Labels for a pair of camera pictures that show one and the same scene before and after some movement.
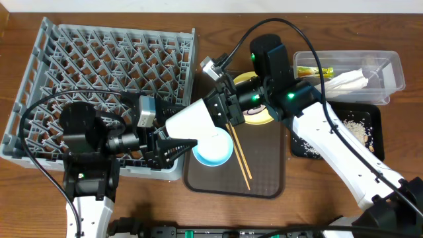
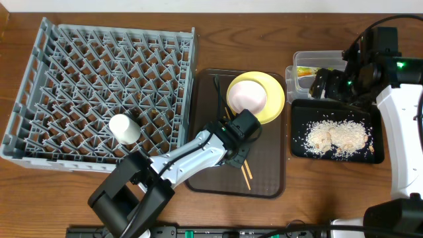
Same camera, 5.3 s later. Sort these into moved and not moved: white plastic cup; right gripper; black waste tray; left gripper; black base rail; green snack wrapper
Moved: left gripper; right gripper; white plastic cup
Not moved: green snack wrapper; black waste tray; black base rail
